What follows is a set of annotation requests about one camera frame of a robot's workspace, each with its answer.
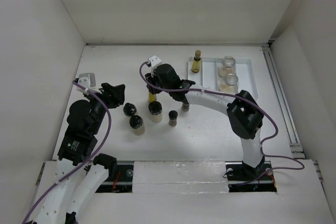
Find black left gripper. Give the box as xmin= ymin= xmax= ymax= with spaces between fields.
xmin=85 ymin=82 xmax=124 ymax=133

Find black flip-lid shaker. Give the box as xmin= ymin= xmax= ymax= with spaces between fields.
xmin=123 ymin=103 xmax=138 ymax=117
xmin=148 ymin=101 xmax=162 ymax=123
xmin=129 ymin=115 xmax=145 ymax=135

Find yellow label bottle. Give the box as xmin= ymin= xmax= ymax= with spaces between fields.
xmin=192 ymin=50 xmax=202 ymax=73
xmin=148 ymin=92 xmax=157 ymax=103

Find black cap spice jar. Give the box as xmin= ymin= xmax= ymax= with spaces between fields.
xmin=169 ymin=110 xmax=178 ymax=126
xmin=181 ymin=99 xmax=190 ymax=112

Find clear glass jar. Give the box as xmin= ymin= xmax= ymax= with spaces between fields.
xmin=218 ymin=73 xmax=238 ymax=94
xmin=218 ymin=56 xmax=236 ymax=77

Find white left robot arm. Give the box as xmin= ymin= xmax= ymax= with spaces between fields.
xmin=23 ymin=79 xmax=125 ymax=223

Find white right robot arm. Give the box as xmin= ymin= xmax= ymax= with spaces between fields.
xmin=139 ymin=61 xmax=265 ymax=185

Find white divided organizer tray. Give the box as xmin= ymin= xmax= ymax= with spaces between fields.
xmin=187 ymin=57 xmax=258 ymax=100

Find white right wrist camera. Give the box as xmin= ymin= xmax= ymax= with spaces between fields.
xmin=146 ymin=55 xmax=162 ymax=76

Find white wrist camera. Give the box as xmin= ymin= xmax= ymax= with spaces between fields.
xmin=146 ymin=55 xmax=162 ymax=76
xmin=75 ymin=73 xmax=96 ymax=94

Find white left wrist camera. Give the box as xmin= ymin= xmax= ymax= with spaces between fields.
xmin=75 ymin=73 xmax=96 ymax=94

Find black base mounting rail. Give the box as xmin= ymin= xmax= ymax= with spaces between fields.
xmin=97 ymin=162 xmax=277 ymax=194

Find aluminium side rail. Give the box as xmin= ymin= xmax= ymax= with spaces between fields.
xmin=261 ymin=40 xmax=324 ymax=183

